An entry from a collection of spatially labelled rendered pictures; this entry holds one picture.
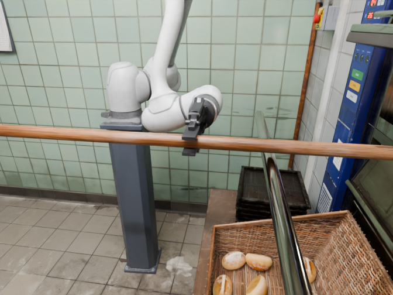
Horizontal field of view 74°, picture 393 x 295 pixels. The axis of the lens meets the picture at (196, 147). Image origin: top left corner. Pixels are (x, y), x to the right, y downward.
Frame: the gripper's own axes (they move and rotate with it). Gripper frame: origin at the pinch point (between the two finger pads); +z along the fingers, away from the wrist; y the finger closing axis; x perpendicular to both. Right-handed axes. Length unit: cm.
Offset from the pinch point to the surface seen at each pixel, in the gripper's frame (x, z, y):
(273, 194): -17.0, 15.2, 2.3
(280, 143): -19.4, 1.2, -1.3
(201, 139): -2.6, 1.5, -1.0
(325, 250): -46, -24, 51
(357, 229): -50, -17, 35
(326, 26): -48, -86, -23
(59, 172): 136, -120, 91
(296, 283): -17.5, 32.4, 2.1
